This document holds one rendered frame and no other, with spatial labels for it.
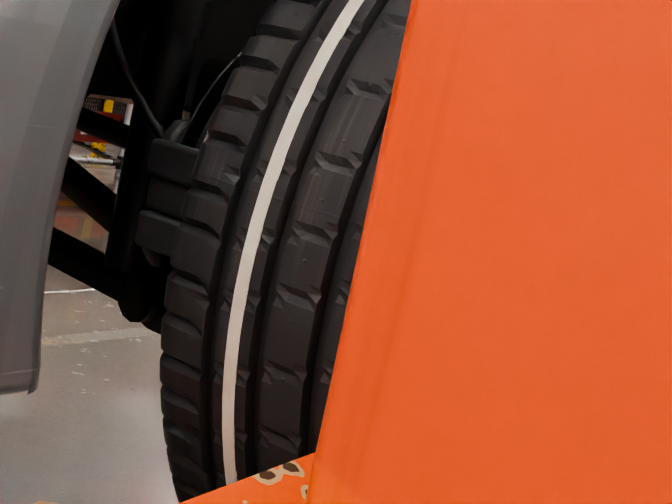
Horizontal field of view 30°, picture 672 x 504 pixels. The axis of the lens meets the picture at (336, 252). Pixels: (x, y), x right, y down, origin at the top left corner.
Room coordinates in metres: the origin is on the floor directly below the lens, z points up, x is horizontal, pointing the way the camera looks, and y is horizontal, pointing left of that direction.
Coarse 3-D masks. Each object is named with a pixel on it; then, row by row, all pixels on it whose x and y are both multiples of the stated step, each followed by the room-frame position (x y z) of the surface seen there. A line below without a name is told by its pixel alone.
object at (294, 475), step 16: (288, 464) 0.44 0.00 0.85; (304, 464) 0.44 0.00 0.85; (240, 480) 0.45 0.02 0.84; (256, 480) 0.45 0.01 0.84; (272, 480) 0.45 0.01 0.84; (288, 480) 0.44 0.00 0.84; (304, 480) 0.44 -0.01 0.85; (208, 496) 0.46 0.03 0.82; (224, 496) 0.46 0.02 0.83; (240, 496) 0.45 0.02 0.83; (256, 496) 0.45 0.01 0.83; (272, 496) 0.45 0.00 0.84; (288, 496) 0.44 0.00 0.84; (304, 496) 0.44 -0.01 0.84
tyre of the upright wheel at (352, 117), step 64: (320, 0) 0.80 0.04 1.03; (384, 0) 0.79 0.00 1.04; (256, 64) 0.80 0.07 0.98; (384, 64) 0.75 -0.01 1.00; (256, 128) 0.77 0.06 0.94; (320, 128) 0.76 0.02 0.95; (192, 192) 0.79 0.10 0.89; (256, 192) 0.76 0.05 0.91; (320, 192) 0.73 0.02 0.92; (192, 256) 0.77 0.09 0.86; (256, 256) 0.74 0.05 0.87; (320, 256) 0.72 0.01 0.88; (192, 320) 0.77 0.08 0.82; (256, 320) 0.74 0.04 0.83; (320, 320) 0.72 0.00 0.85; (192, 384) 0.77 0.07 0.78; (256, 384) 0.75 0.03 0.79; (320, 384) 0.71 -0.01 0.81; (192, 448) 0.79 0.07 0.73; (256, 448) 0.76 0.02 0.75
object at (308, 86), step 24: (360, 0) 0.79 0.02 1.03; (336, 24) 0.78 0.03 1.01; (312, 72) 0.77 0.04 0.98; (288, 120) 0.76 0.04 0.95; (288, 144) 0.75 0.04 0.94; (264, 192) 0.75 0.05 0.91; (264, 216) 0.75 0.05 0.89; (240, 264) 0.75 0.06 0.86; (240, 288) 0.75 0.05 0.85; (240, 312) 0.75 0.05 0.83
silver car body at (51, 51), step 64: (0, 0) 0.72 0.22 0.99; (64, 0) 0.76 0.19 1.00; (0, 64) 0.73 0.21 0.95; (64, 64) 0.76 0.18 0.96; (0, 128) 0.73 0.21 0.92; (64, 128) 0.77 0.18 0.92; (0, 192) 0.74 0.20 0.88; (0, 256) 0.74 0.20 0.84; (0, 320) 0.75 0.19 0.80; (0, 384) 0.76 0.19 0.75
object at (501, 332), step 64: (448, 0) 0.40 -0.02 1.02; (512, 0) 0.39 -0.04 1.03; (576, 0) 0.38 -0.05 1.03; (640, 0) 0.36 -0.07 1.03; (448, 64) 0.40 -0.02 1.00; (512, 64) 0.38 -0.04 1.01; (576, 64) 0.37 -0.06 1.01; (640, 64) 0.36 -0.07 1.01; (384, 128) 0.41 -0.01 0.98; (448, 128) 0.40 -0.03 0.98; (512, 128) 0.38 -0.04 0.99; (576, 128) 0.37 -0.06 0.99; (640, 128) 0.36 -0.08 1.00; (384, 192) 0.41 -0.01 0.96; (448, 192) 0.39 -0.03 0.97; (512, 192) 0.38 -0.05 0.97; (576, 192) 0.37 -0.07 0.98; (640, 192) 0.36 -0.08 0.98; (384, 256) 0.40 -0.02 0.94; (448, 256) 0.39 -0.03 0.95; (512, 256) 0.38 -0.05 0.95; (576, 256) 0.36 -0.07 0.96; (640, 256) 0.35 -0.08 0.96; (384, 320) 0.40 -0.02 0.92; (448, 320) 0.39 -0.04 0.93; (512, 320) 0.37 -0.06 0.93; (576, 320) 0.36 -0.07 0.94; (640, 320) 0.35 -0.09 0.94; (384, 384) 0.40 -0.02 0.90; (448, 384) 0.38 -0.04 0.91; (512, 384) 0.37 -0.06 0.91; (576, 384) 0.36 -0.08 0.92; (640, 384) 0.35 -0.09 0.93; (320, 448) 0.41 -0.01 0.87; (384, 448) 0.39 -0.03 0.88; (448, 448) 0.38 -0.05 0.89; (512, 448) 0.37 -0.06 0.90; (576, 448) 0.36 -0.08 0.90; (640, 448) 0.34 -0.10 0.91
